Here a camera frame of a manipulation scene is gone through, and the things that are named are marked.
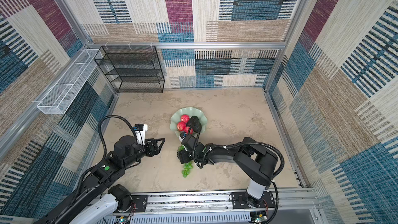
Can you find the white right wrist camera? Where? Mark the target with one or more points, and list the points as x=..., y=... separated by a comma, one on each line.
x=182, y=135

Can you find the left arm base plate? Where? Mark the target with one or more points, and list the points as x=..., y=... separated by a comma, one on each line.
x=136, y=204

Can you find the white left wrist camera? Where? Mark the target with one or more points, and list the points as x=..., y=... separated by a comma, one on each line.
x=140, y=130

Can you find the red apple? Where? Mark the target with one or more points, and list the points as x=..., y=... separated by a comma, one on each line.
x=184, y=118
x=188, y=130
x=181, y=126

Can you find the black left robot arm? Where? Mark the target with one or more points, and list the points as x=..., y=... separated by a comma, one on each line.
x=96, y=194

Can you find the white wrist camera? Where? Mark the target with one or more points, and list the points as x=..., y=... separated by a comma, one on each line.
x=182, y=135
x=140, y=130

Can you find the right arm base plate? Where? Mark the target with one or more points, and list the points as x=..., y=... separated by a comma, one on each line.
x=241, y=200

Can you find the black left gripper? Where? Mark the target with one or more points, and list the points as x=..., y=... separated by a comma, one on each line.
x=156, y=150

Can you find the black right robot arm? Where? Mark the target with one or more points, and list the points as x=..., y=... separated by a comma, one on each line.
x=260, y=161

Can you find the black wire shelf rack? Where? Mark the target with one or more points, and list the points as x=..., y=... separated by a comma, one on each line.
x=131, y=69

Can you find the mint green scalloped fruit bowl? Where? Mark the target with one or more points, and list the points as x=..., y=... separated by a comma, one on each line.
x=190, y=111

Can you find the white wire mesh basket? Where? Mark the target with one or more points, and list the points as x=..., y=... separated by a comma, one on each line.
x=60, y=97

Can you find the aluminium front rail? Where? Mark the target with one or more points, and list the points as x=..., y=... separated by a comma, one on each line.
x=219, y=201

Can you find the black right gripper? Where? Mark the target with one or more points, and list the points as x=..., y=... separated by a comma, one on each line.
x=183, y=157

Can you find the green grape bunch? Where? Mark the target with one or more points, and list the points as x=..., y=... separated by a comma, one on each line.
x=186, y=169

